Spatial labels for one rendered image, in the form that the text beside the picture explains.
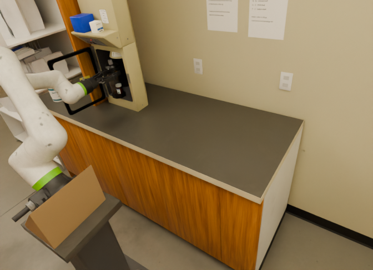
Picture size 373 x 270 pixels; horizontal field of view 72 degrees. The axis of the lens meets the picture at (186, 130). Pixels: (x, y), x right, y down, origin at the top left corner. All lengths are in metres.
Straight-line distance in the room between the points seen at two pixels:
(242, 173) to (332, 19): 0.87
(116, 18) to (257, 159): 1.13
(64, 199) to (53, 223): 0.10
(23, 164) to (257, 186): 1.01
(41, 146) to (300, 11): 1.36
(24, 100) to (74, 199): 0.44
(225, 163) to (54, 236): 0.84
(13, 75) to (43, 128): 0.27
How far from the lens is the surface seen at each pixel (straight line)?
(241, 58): 1.75
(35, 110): 1.18
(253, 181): 1.30
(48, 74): 1.69
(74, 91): 1.68
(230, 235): 1.66
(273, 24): 1.61
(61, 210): 1.19
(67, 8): 1.94
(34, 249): 2.62
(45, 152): 1.14
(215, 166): 1.36
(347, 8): 1.53
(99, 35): 1.66
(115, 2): 1.68
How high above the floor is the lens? 1.89
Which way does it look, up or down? 36 degrees down
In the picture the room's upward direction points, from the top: 7 degrees counter-clockwise
